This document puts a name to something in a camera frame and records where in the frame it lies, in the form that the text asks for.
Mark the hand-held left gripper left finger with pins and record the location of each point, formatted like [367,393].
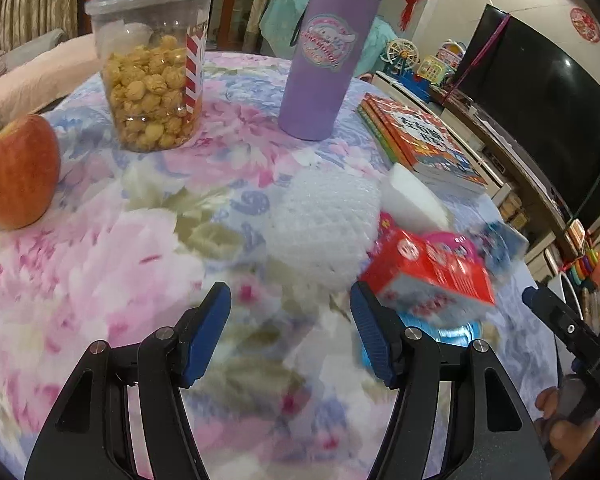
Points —
[207,330]

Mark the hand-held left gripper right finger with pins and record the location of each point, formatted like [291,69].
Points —
[375,335]

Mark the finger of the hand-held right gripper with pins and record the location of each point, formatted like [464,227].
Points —
[567,327]

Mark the white bin with black bag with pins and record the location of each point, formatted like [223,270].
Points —
[570,292]

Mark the blue snack bag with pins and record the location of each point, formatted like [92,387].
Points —
[450,332]

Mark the red and white carton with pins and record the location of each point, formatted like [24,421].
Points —
[425,270]

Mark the red snack wrapper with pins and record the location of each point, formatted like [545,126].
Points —
[450,245]

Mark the white foam fruit net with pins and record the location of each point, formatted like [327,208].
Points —
[320,225]

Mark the white tissue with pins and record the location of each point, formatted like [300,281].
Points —
[412,197]

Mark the person's right hand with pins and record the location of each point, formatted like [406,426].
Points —
[567,440]

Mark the floral tablecloth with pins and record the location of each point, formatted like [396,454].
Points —
[105,285]

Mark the stack of books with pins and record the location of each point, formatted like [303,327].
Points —
[425,140]

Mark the black flat television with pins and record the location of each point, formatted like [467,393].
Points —
[540,110]

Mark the red apple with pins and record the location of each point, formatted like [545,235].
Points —
[15,175]

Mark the clear popcorn jar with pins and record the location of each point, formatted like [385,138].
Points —
[145,85]

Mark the colourful toy house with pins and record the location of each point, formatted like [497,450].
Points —
[440,65]

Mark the ferris wheel toy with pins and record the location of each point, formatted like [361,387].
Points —
[401,57]

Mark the purple thermos bottle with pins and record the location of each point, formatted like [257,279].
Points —
[325,60]

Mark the pink ribbon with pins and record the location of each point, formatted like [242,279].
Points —
[485,45]

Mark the pink sofa blanket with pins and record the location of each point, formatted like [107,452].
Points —
[40,75]

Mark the teal dust cover cloth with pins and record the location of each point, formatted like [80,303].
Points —
[280,15]

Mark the grey sofa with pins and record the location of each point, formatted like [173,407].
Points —
[35,47]

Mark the round red wall sticker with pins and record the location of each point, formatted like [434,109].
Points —
[586,25]

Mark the wooden sliding door frame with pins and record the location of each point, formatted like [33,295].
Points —
[232,5]

